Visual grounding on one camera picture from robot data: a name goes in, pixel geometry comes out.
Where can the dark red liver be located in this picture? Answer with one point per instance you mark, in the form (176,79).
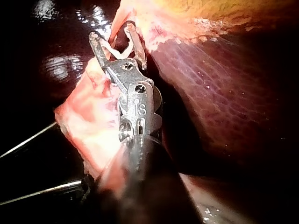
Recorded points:
(224,98)

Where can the pale fatty tissue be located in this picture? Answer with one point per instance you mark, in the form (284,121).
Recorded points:
(161,23)
(91,116)

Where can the dark right arm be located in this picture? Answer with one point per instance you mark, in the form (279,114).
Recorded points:
(149,186)

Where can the right arm instrument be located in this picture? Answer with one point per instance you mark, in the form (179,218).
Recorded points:
(137,98)

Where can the right arm instrument jaw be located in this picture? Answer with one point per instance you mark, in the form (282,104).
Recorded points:
(137,46)
(99,50)

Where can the white clip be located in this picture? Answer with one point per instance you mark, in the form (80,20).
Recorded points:
(118,47)

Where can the gallbladder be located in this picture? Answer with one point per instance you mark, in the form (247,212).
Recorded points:
(224,11)

